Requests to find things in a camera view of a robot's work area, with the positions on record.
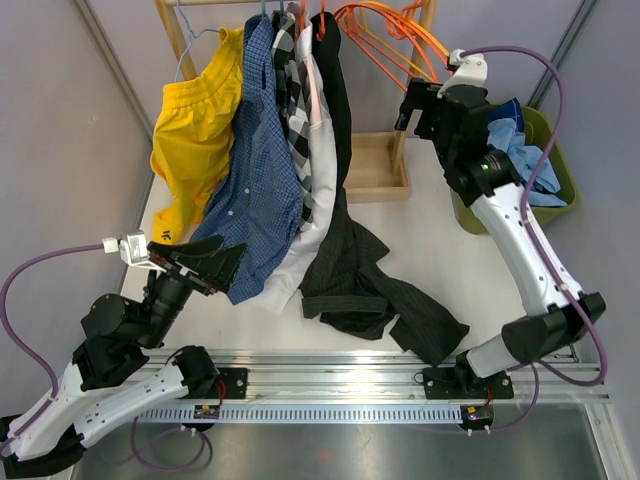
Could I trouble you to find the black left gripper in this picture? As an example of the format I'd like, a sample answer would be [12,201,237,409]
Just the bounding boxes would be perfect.
[139,235,249,349]

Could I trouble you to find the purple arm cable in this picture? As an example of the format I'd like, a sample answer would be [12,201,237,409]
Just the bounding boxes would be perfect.
[459,45,609,441]
[0,243,109,459]

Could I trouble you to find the light blue wire hanger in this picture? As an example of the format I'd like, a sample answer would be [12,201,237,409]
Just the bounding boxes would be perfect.
[174,0,220,82]

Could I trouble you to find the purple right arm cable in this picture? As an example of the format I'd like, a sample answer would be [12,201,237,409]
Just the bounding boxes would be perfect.
[459,45,609,441]

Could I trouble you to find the light blue shirt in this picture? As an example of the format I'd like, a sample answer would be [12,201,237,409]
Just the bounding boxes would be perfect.
[487,119,567,207]

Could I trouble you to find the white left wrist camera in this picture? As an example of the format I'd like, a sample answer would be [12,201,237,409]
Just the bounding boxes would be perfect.
[102,231,164,272]

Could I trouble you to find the black white plaid shirt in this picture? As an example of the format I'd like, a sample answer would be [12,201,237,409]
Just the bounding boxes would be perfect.
[271,10,313,231]

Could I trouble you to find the aluminium mounting rail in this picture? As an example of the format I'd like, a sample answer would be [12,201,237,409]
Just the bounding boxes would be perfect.
[134,348,614,426]

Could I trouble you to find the yellow shorts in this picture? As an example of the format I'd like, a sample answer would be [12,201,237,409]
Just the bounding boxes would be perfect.
[150,28,244,245]

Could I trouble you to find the black striped shirt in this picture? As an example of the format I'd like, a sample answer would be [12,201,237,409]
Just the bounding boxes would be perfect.
[299,189,469,366]

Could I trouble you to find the blue checked shirt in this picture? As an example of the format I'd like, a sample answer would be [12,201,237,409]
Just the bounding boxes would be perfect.
[191,15,302,305]

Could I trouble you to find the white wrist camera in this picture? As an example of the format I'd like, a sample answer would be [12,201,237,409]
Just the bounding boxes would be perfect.
[102,231,164,272]
[437,49,488,98]

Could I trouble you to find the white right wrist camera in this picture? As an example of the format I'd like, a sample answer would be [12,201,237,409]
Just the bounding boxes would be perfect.
[437,49,488,98]

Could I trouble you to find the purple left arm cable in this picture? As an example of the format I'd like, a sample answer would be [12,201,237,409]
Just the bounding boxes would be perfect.
[0,243,109,459]

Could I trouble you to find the dark blue striped shirt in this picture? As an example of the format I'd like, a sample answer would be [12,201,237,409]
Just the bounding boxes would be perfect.
[489,98,525,132]

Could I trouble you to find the olive green plastic bin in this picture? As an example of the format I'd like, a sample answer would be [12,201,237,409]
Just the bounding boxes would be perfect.
[449,102,580,236]

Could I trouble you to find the black garment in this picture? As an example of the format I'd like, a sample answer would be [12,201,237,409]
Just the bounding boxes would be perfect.
[311,12,352,189]

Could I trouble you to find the wooden clothes rack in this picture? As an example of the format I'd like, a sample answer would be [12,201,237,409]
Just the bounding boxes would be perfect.
[155,1,438,203]

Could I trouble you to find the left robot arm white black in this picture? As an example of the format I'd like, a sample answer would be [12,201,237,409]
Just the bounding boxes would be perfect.
[1,232,248,479]

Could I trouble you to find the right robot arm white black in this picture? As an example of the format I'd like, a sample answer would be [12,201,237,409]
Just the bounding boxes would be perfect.
[395,79,606,396]

